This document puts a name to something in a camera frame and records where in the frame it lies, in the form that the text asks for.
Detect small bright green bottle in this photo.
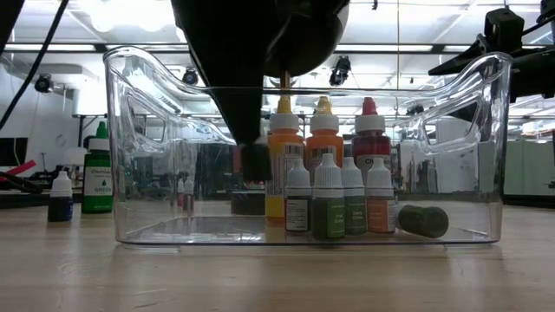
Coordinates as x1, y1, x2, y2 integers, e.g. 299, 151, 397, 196
310, 153, 347, 241

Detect large dark red squeeze bottle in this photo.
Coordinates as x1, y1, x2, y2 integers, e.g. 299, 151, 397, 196
351, 96, 392, 183

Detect large orange squeeze bottle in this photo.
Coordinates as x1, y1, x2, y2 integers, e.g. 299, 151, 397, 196
305, 95, 345, 192

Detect small blue bottle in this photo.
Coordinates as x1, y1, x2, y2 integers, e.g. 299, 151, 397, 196
47, 171, 74, 224

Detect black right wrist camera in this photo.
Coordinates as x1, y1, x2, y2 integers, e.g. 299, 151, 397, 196
484, 7, 526, 54

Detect large green squeeze bottle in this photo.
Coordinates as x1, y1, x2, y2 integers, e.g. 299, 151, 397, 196
81, 120, 114, 215

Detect small dark olive bottle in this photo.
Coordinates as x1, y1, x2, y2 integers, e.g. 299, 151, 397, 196
396, 204, 450, 239

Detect small black white-label bottle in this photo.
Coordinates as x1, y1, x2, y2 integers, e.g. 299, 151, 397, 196
284, 158, 313, 233

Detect red bar handle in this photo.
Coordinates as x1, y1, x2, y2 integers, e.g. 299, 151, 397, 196
0, 159, 38, 179

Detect black monitor screen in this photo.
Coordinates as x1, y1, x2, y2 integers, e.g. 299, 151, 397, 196
0, 137, 29, 168

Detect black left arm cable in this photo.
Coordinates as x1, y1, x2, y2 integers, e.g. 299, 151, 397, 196
0, 0, 70, 131

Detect pale green partition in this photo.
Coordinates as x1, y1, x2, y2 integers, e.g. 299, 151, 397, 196
504, 139, 554, 196

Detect black ceiling track light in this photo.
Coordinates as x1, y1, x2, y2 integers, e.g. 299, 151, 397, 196
328, 55, 352, 87
34, 73, 54, 94
181, 67, 199, 87

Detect clear plastic bin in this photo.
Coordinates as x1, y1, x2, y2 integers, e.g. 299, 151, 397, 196
102, 46, 513, 248

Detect small orange-red bottle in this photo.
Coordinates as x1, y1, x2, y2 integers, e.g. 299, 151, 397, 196
365, 157, 396, 235

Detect small dark green labelled bottle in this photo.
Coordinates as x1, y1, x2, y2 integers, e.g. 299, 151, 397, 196
341, 156, 369, 237

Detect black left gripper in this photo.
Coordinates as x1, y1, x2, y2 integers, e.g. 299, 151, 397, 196
171, 0, 348, 183

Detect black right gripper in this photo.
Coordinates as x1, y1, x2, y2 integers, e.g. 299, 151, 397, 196
428, 33, 555, 123

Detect large yellow squeeze bottle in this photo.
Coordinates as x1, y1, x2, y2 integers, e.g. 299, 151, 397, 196
264, 94, 305, 220

